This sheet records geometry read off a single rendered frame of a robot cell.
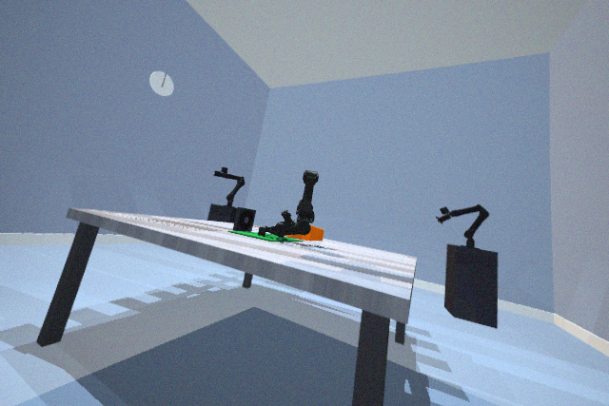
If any green circuit board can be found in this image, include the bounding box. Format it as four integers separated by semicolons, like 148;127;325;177
227;231;303;242

